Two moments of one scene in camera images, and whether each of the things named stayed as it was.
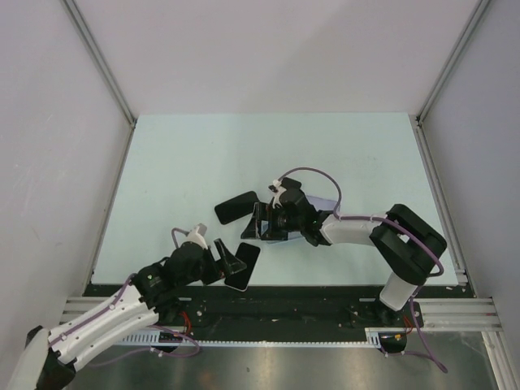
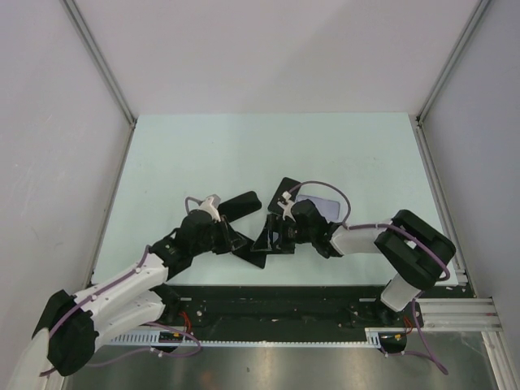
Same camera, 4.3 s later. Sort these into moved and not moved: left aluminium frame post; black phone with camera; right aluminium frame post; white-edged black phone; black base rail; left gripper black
Moved: white-edged black phone; left gripper black
Not moved: black phone with camera; black base rail; left aluminium frame post; right aluminium frame post
